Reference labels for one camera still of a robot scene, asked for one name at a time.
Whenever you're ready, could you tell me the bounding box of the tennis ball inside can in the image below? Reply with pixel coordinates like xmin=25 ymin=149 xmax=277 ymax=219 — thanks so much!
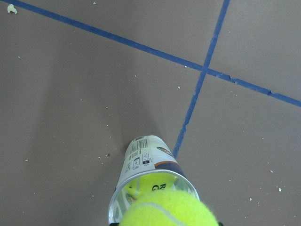
xmin=126 ymin=172 xmax=177 ymax=199

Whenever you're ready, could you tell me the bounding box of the clear tennis ball can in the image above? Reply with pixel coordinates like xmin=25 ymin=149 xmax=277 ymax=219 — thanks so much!
xmin=108 ymin=135 xmax=199 ymax=226

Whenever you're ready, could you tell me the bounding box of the yellow tennis ball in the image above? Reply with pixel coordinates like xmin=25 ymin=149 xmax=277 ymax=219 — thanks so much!
xmin=120 ymin=190 xmax=219 ymax=226

